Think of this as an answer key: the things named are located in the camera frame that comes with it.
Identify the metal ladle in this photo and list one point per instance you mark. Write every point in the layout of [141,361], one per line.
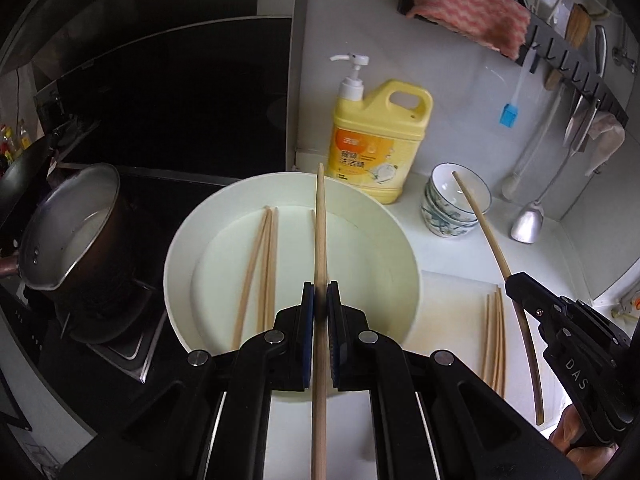
[527,225]

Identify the wooden spatula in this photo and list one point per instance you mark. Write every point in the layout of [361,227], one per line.
[575,25]

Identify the dark saucepan with steel interior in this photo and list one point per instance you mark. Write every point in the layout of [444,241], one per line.
[65,225]

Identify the group of condiment bottles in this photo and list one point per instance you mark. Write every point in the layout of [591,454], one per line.
[10,142]

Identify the black wall hook rail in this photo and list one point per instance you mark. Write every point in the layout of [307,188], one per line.
[565,57]

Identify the hanging steel utensil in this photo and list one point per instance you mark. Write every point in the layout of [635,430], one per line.
[577,125]

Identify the bundle of bamboo chopsticks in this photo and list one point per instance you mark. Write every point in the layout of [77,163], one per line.
[495,340]

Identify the black range hood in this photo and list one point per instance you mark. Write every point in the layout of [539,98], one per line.
[125,5]

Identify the slim bamboo chopstick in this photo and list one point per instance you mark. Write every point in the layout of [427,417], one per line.
[487,230]
[320,235]
[251,280]
[266,270]

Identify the pink striped dish cloth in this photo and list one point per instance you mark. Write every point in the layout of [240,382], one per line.
[465,5]

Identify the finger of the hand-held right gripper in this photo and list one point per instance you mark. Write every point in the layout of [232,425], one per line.
[530,297]

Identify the yellow dish soap pump bottle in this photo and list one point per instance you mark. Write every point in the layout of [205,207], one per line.
[375,145]

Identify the round white basin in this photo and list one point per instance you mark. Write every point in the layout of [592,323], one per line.
[365,260]

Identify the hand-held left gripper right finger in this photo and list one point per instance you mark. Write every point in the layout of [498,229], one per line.
[333,335]

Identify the beige rag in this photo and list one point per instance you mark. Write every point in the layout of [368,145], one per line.
[607,140]

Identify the blue patterned white bowl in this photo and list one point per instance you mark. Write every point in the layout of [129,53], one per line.
[447,195]
[440,231]
[432,210]

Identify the person's right hand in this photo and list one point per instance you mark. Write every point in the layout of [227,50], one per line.
[567,430]

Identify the white plastic cutting board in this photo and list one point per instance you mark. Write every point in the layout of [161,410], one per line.
[450,320]

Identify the black wok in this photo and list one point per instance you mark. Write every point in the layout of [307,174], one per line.
[22,160]

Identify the blue silicone basting brush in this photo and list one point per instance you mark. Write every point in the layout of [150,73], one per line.
[510,115]

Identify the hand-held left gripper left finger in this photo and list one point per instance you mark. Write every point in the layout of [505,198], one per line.
[309,335]

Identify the black gas stove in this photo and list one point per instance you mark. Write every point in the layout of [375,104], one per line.
[120,340]

